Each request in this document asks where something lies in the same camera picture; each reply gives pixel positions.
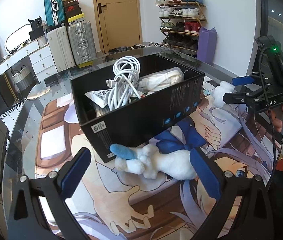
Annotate silver aluminium suitcase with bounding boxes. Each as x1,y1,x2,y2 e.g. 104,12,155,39
68,21,97,64

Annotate stacked shoe boxes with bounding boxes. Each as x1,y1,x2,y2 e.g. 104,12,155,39
63,0,85,25

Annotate white medicine sachet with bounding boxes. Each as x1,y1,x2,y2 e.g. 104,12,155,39
85,89,111,108

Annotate wooden shoe rack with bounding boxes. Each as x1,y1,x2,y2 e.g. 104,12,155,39
155,0,206,57

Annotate teal suitcase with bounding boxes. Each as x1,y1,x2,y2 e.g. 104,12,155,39
44,0,66,27

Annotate black handbag on desk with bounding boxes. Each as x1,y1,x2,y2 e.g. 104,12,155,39
28,17,44,41

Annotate black cardboard box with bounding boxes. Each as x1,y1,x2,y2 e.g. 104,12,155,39
71,54,204,163

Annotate white cable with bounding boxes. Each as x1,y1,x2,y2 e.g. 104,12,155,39
106,55,142,111

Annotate white drawer cabinet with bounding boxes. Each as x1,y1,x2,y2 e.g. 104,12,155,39
29,45,58,82

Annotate woven laundry basket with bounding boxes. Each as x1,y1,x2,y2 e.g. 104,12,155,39
12,65,35,91

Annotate purple yoga mat bag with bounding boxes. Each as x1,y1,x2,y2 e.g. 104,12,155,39
197,27,217,65

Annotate white plush toy blue ears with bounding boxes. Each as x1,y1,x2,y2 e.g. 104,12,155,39
110,144,197,180

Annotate oval mirror black frame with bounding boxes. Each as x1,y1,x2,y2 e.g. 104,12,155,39
5,23,31,52

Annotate yellow wooden door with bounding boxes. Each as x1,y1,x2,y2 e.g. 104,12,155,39
94,0,142,53

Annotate white suitcase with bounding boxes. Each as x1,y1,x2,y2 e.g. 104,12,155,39
47,26,75,72

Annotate white dressing desk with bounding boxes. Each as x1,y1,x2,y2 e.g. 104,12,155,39
0,36,47,76

